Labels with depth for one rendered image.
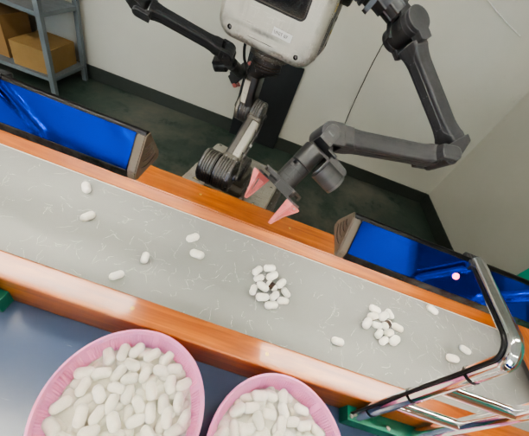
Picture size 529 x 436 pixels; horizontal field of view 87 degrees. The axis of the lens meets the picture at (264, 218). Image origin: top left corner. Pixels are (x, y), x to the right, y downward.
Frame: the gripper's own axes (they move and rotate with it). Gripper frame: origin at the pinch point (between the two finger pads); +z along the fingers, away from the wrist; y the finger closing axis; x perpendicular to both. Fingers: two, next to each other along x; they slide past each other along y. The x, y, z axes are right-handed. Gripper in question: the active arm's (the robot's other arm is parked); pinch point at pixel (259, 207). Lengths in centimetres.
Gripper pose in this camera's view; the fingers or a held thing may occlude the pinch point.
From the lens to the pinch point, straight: 70.1
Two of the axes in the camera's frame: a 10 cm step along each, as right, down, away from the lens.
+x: -3.6, -1.9, -9.2
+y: -6.2, -6.8, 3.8
